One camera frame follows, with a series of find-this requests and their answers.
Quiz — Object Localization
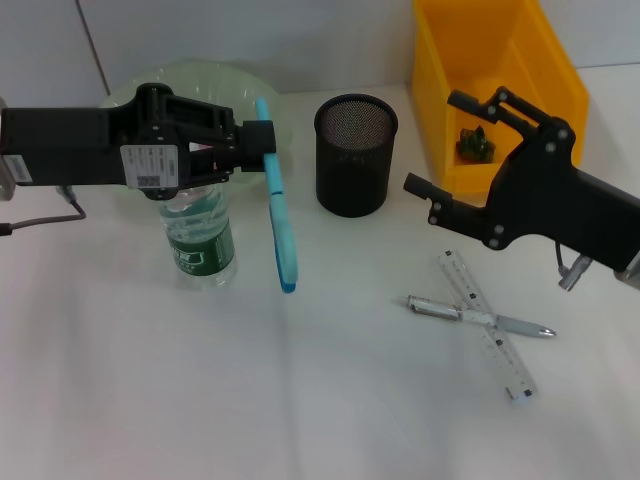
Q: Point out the clear plastic ruler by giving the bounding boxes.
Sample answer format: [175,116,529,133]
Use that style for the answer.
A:
[433,249,540,407]

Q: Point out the green plastic wrapper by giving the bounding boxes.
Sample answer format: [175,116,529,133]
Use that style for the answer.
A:
[457,124,499,165]

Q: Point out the black mesh pen holder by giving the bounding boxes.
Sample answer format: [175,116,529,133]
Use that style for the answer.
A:
[313,93,400,219]

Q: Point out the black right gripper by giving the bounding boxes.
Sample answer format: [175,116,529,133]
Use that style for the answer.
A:
[403,85,640,274]

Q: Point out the translucent green fruit bowl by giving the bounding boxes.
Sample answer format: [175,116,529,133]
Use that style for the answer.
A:
[98,58,294,202]

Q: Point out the silver white pen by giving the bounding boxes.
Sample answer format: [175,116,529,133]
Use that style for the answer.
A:
[405,293,557,339]

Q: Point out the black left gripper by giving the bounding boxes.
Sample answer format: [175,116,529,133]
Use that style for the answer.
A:
[1,83,277,202]

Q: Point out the yellow plastic bin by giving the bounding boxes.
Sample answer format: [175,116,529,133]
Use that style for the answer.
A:
[412,0,590,195]

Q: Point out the blue and teal scissors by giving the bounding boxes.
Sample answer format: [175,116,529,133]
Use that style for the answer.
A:
[254,97,300,295]

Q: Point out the clear green-label water bottle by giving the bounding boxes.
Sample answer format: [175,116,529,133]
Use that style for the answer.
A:
[158,183,237,291]

